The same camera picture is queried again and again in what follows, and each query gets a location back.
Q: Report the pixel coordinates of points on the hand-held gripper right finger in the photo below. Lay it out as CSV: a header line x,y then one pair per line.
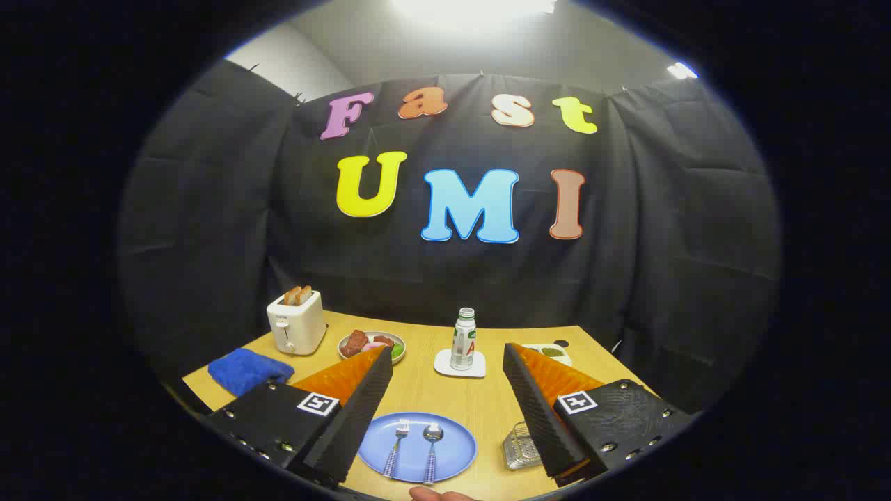
x,y
539,417

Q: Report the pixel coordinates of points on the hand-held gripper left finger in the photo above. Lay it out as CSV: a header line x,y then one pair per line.
x,y
348,424

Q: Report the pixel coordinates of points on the white divided snack dish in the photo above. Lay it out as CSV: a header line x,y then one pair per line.
x,y
553,351

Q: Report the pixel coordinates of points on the grey plate of food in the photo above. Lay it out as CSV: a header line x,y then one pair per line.
x,y
362,342

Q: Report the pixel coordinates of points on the blue round plate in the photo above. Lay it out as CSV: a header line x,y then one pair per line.
x,y
452,445

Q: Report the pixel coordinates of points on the white square coaster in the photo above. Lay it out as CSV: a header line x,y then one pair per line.
x,y
445,365

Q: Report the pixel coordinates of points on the white toaster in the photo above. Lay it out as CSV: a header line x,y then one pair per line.
x,y
296,323

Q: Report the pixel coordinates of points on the blue folded cloth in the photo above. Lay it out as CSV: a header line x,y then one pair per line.
x,y
247,369

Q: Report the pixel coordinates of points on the toast slice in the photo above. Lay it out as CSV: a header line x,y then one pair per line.
x,y
292,295
304,294

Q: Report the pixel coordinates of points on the black backdrop cloth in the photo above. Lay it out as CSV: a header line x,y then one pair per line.
x,y
452,278

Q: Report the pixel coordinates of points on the small ceiling light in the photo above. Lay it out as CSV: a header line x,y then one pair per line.
x,y
681,70

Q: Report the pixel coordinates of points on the large ceiling light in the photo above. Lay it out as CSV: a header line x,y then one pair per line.
x,y
473,7

